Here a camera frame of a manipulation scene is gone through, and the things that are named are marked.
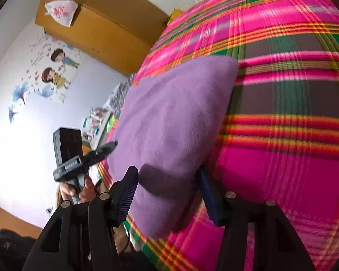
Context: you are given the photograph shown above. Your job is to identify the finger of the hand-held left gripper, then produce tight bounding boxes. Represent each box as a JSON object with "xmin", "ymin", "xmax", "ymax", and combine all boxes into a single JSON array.
[{"xmin": 83, "ymin": 140, "xmax": 118, "ymax": 167}]

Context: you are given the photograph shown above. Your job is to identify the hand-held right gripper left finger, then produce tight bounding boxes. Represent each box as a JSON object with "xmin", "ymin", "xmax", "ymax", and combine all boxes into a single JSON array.
[{"xmin": 22, "ymin": 166, "xmax": 139, "ymax": 271}]

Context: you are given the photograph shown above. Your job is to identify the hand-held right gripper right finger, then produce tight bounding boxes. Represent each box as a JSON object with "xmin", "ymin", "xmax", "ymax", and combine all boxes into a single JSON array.
[{"xmin": 196, "ymin": 169, "xmax": 317, "ymax": 271}]

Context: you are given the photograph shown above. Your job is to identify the purple garment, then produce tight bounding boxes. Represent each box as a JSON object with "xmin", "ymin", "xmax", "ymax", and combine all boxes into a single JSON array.
[{"xmin": 106, "ymin": 56, "xmax": 240, "ymax": 239}]

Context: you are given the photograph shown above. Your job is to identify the person's left hand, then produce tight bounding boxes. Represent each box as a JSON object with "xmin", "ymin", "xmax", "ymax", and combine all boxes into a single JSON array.
[{"xmin": 59, "ymin": 176, "xmax": 98, "ymax": 204}]

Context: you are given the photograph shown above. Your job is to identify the cluttered white desk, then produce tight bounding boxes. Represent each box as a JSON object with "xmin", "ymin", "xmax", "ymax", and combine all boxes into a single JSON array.
[{"xmin": 81, "ymin": 107, "xmax": 114, "ymax": 145}]

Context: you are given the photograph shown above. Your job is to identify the grey patterned cloth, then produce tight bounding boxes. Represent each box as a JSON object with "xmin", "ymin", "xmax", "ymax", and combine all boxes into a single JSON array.
[{"xmin": 103, "ymin": 73, "xmax": 138, "ymax": 114}]

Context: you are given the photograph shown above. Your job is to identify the pink plaid blanket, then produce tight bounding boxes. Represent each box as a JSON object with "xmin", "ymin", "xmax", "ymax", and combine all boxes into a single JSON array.
[{"xmin": 97, "ymin": 0, "xmax": 339, "ymax": 271}]

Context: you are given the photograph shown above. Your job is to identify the person's black jacket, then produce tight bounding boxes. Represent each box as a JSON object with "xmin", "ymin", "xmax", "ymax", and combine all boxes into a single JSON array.
[{"xmin": 0, "ymin": 229, "xmax": 38, "ymax": 271}]

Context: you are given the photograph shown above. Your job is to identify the wooden wardrobe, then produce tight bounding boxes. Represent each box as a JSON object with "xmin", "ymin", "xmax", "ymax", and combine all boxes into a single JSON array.
[{"xmin": 35, "ymin": 0, "xmax": 170, "ymax": 77}]

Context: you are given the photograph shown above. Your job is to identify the white plastic bag red print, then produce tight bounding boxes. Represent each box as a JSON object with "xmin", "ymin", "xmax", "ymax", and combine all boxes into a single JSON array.
[{"xmin": 44, "ymin": 0, "xmax": 79, "ymax": 28}]

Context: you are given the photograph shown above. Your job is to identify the yellow box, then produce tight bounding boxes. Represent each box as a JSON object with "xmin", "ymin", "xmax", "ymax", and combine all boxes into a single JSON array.
[{"xmin": 166, "ymin": 9, "xmax": 185, "ymax": 26}]

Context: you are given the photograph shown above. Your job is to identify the blue flower wall stickers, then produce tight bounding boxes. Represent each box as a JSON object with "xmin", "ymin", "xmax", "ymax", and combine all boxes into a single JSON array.
[{"xmin": 8, "ymin": 81, "xmax": 56, "ymax": 124}]

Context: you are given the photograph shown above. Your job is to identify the cartoon children wall sticker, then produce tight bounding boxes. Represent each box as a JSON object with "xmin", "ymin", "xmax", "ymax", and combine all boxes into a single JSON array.
[{"xmin": 41, "ymin": 48, "xmax": 80, "ymax": 90}]

